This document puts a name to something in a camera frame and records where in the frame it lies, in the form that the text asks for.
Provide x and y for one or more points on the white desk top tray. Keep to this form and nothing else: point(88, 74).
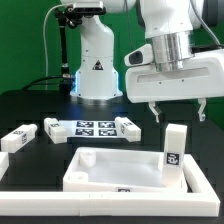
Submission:
point(115, 170)

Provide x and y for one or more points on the black camera stand pole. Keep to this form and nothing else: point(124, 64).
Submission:
point(63, 43)

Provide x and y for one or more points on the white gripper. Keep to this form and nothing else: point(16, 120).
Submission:
point(202, 76)

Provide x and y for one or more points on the camera on stand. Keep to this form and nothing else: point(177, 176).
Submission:
point(87, 8)

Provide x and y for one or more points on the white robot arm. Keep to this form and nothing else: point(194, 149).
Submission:
point(164, 69)

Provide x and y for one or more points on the white L-shaped fence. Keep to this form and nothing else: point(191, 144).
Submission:
point(202, 201)

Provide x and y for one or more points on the fiducial marker sheet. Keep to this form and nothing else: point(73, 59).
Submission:
point(89, 129)

